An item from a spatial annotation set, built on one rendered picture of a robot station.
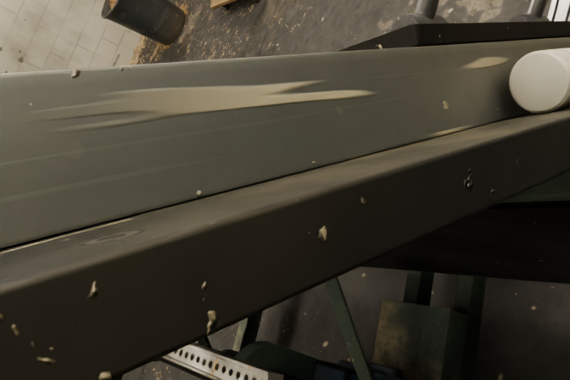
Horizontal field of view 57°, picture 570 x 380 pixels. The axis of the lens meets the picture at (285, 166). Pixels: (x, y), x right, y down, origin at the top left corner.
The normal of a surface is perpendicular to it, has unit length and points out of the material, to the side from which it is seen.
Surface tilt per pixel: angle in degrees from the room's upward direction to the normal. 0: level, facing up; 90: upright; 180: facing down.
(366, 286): 0
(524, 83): 32
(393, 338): 0
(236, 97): 90
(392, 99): 90
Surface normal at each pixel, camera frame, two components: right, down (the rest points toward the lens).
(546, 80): -0.75, 0.18
